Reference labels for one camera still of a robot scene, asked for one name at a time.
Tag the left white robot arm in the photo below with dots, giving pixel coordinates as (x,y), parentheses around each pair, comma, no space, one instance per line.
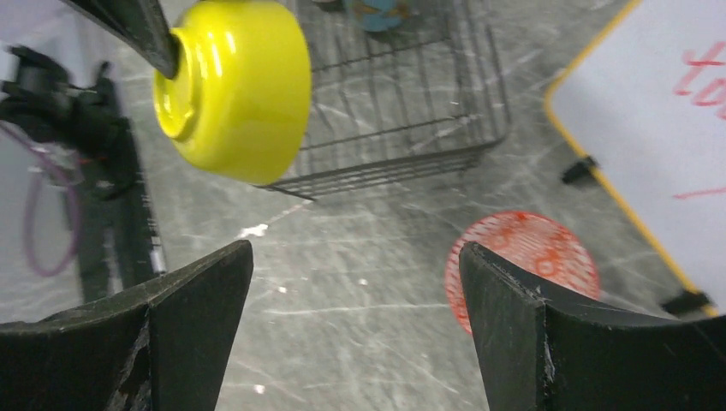
(44,103)

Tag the grey wire dish rack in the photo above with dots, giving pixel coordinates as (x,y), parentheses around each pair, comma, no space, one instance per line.
(420,94)

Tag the black base frame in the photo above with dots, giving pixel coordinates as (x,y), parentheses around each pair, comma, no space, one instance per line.
(119,245)

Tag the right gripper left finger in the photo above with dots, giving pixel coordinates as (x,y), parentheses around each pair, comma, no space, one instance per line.
(161,345)

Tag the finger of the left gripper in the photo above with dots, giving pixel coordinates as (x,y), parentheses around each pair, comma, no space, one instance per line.
(138,23)

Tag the blue butterfly mug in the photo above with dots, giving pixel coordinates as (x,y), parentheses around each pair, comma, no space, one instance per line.
(377,12)

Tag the whiteboard with yellow frame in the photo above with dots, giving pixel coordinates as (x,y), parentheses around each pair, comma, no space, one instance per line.
(646,101)

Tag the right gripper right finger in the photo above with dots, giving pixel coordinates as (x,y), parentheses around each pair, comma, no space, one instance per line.
(545,347)

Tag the yellow-green bowl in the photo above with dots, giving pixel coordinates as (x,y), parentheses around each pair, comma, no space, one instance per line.
(239,103)

